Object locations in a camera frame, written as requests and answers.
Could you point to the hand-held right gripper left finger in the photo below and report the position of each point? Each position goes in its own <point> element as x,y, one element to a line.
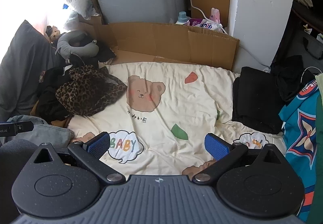
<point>99,144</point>

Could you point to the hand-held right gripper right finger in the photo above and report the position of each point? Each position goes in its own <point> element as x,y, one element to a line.
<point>217,147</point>

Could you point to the leopard print skirt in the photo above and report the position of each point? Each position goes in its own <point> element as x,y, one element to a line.
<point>85,92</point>

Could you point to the pile of black clothes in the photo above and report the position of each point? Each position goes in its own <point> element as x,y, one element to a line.
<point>50,102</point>

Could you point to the black crumpled clothes heap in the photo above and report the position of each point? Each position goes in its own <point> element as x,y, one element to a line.
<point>290,80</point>

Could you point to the dark grey cloth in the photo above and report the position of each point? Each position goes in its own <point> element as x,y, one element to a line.
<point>12,163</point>

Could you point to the grey denim jeans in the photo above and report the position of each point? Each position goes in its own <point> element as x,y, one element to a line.
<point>50,133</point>

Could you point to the folded black garment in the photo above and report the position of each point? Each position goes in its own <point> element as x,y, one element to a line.
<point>254,102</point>

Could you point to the cream bear printed blanket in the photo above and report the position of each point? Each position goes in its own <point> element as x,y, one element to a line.
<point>176,102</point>

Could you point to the dark grey cushion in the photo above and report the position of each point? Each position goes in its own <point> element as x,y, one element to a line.
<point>22,67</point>

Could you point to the teal printed cloth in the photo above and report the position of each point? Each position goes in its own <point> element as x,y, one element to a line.
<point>297,118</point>

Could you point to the crumpled black garment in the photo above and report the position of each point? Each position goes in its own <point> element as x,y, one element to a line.
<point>103,53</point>

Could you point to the grey neck pillow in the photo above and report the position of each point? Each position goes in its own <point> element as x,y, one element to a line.
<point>63,42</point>

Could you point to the small brown teddy bear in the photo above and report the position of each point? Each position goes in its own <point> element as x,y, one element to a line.
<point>53,33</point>

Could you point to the flat brown cardboard sheet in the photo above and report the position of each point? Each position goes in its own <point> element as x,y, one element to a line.
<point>164,42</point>

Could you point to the purple white refill packet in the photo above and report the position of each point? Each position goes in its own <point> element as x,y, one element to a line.
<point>201,23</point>

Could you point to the clear plastic bag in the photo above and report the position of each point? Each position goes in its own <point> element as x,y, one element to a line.
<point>73,20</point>

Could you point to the pink bottle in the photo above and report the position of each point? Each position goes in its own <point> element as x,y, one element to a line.
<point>215,14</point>

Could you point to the black bag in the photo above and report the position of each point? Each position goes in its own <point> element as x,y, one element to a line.
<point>313,47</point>

